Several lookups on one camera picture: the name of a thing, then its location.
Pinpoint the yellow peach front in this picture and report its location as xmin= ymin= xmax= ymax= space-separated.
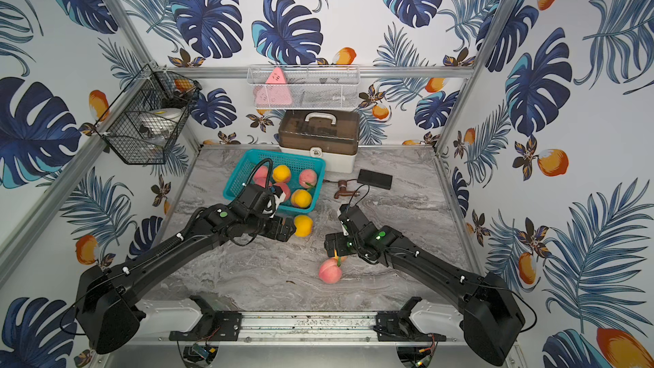
xmin=291 ymin=189 xmax=313 ymax=209

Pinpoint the pink peach with leaf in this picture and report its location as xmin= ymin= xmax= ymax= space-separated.
xmin=254 ymin=165 xmax=269 ymax=179

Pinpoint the orange yellow peach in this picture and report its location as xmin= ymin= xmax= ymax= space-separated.
xmin=333 ymin=252 xmax=347 ymax=265

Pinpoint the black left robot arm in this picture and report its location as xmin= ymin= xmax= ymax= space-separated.
xmin=73 ymin=184 xmax=295 ymax=354

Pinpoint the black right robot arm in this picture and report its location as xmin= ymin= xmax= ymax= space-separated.
xmin=325 ymin=204 xmax=526 ymax=366

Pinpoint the teal plastic basket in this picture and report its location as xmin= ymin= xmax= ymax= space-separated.
xmin=223 ymin=149 xmax=325 ymax=216

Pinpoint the white bowl in basket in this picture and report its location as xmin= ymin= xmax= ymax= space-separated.
xmin=138 ymin=108 xmax=182 ymax=138

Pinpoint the maroon brass faucet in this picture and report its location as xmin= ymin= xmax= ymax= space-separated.
xmin=334 ymin=179 xmax=360 ymax=199

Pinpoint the black battery box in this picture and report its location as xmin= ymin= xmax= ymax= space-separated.
xmin=357 ymin=169 xmax=393 ymax=190

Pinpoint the white brown storage box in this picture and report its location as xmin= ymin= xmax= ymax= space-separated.
xmin=278 ymin=110 xmax=359 ymax=174

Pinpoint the pink triangle item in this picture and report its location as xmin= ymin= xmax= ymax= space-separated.
xmin=254 ymin=67 xmax=293 ymax=108

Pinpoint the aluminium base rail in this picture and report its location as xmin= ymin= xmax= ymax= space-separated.
xmin=131 ymin=303 xmax=464 ymax=346

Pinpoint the clear wall shelf basket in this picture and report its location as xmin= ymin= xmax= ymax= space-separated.
xmin=246 ymin=65 xmax=360 ymax=110

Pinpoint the black wire wall basket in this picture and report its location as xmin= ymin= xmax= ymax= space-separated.
xmin=93 ymin=65 xmax=202 ymax=165

